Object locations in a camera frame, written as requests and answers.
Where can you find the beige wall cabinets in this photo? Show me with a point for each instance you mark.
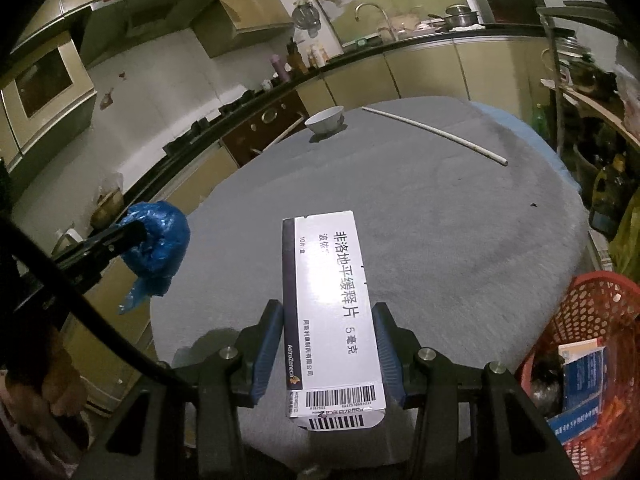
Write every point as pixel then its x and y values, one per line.
pixel 45 75

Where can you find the grey felt table cover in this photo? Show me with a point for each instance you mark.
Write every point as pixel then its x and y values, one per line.
pixel 425 220

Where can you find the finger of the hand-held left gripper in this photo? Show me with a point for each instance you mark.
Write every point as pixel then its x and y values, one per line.
pixel 100 245

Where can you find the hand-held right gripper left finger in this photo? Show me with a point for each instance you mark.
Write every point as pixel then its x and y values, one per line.
pixel 265 350

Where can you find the purple bottle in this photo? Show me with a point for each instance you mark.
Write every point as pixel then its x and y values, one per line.
pixel 278 68

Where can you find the small blue box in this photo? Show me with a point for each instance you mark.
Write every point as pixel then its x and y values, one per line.
pixel 584 367

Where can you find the long white stick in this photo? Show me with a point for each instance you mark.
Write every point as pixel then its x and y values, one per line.
pixel 435 130

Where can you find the white bowl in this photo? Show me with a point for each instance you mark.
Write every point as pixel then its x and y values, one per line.
pixel 325 121

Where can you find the range hood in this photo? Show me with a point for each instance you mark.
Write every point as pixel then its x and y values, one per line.
pixel 240 22

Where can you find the dark brown drawer panel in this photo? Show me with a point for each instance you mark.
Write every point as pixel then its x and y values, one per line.
pixel 265 125

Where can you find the blue table cloth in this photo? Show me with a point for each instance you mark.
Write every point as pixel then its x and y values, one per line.
pixel 545 145

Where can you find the dark bottle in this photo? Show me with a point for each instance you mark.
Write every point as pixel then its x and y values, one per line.
pixel 294 57

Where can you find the blue plastic bag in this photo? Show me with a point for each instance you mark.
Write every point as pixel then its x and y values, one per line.
pixel 155 245

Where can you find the brown countertop appliance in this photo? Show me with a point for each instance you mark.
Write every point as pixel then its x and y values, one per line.
pixel 510 7

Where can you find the person's left forearm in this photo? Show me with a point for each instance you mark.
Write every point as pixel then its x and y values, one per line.
pixel 35 450

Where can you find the person's left hand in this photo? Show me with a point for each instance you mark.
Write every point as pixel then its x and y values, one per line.
pixel 45 390

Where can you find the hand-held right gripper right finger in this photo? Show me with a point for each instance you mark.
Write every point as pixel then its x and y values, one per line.
pixel 387 350

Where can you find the red plastic basket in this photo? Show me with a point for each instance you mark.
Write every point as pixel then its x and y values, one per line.
pixel 615 310

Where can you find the white medicine box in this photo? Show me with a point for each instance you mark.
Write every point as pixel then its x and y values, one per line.
pixel 330 310

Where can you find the metal faucet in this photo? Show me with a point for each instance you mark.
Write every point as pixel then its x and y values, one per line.
pixel 371 10

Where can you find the metal pot with lid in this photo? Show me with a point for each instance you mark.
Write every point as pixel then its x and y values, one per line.
pixel 457 16

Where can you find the metal shelf rack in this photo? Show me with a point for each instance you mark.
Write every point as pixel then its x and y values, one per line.
pixel 590 105

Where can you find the wooden stick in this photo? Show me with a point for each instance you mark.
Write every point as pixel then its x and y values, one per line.
pixel 284 133

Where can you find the pale condiment bottle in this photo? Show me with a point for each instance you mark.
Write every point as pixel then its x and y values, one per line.
pixel 316 56

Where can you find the black kitchen countertop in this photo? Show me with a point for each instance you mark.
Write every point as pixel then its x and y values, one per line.
pixel 300 79

